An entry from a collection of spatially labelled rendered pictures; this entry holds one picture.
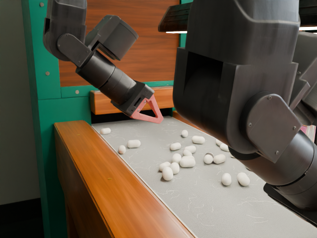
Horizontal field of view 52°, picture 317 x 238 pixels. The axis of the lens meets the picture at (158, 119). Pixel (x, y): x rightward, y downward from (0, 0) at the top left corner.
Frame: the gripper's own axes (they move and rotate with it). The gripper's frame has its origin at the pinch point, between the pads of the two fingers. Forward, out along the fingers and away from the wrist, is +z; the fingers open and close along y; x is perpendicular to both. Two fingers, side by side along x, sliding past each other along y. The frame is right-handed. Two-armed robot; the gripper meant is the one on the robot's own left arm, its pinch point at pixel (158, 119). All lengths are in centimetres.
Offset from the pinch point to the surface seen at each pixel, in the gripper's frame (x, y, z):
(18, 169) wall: 62, 124, 14
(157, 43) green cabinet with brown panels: -24, 44, 6
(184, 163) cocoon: 4.3, -1.4, 11.2
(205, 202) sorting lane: 7.6, -16.5, 9.1
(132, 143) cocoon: 8.1, 16.0, 6.6
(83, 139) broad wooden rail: 15.0, 21.5, -2.9
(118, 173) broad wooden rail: 13.6, -3.1, -1.6
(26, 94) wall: 25, 124, -8
